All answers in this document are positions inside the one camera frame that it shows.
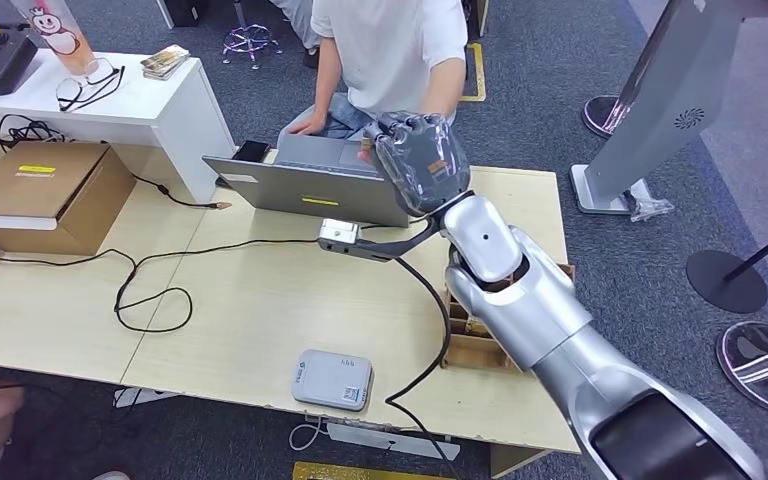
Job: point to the person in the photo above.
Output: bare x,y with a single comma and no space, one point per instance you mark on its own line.
390,53

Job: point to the wooden card holder rack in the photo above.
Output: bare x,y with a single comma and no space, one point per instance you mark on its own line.
473,351

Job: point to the brown cardboard box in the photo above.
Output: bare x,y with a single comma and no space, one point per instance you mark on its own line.
39,192

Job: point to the chrome stanchion base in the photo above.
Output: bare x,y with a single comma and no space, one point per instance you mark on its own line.
762,368

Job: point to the black floor case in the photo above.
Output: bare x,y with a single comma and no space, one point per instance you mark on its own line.
185,10

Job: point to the white power strip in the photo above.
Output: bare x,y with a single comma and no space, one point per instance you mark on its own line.
390,442

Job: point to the chrome stanchion with post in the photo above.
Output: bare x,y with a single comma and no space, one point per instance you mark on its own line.
602,116

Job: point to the wooden desk leg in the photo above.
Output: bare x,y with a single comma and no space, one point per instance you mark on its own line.
506,462

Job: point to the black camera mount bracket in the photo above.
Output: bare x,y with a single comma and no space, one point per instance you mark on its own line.
397,248

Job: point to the person's left forearm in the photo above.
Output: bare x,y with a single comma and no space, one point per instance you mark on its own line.
444,89

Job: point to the black smartphone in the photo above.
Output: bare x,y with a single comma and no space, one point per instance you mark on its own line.
251,151

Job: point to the person's right forearm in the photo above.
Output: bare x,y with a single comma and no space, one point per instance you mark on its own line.
328,79

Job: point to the person's left hand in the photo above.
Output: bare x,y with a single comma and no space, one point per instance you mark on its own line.
366,152

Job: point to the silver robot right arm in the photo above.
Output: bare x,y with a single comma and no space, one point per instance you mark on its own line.
543,311

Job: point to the standing person's leg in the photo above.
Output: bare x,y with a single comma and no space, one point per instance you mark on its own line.
298,20

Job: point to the clear plastic bag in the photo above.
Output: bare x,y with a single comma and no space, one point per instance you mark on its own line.
649,202

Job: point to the black frame eyeglasses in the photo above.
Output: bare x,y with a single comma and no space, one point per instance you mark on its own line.
69,89

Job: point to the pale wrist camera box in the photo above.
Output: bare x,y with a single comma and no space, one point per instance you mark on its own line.
339,235

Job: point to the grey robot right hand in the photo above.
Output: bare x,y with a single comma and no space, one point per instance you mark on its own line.
424,166

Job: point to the white desk foot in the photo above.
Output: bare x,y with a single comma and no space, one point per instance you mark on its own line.
139,397

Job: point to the chrome stool base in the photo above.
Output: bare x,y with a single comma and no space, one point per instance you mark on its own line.
248,40

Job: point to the white shelf cabinet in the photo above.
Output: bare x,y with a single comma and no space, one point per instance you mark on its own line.
178,112

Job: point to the black stanchion with pole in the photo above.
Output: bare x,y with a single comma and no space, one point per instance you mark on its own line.
725,281

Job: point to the silver kiosk stand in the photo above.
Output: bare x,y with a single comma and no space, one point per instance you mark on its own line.
669,86

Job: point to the snowman print drink cup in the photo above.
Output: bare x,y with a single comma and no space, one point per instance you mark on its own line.
56,33

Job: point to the grey white card reader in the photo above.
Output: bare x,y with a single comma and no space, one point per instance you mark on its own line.
331,379

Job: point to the grey laptop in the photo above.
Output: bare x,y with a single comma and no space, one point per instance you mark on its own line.
311,192

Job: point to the stack of hotel cards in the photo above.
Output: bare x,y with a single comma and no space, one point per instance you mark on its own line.
164,61

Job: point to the person's right hand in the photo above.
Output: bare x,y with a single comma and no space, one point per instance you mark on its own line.
308,126

